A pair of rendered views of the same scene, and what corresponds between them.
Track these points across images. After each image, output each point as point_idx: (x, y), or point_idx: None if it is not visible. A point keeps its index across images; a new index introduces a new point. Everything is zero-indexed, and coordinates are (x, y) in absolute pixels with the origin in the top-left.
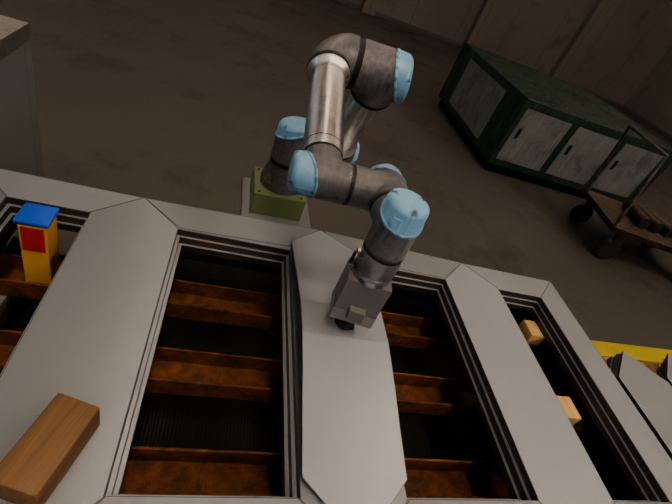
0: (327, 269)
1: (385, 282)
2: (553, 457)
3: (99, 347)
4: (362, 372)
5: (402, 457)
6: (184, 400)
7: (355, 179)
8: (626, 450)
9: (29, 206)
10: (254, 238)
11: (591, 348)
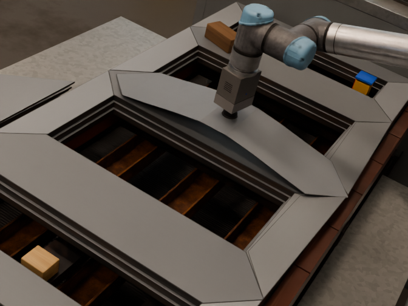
0: (286, 149)
1: (230, 64)
2: (47, 164)
3: (267, 66)
4: (190, 104)
5: (133, 98)
6: None
7: (297, 25)
8: None
9: (373, 76)
10: (340, 149)
11: None
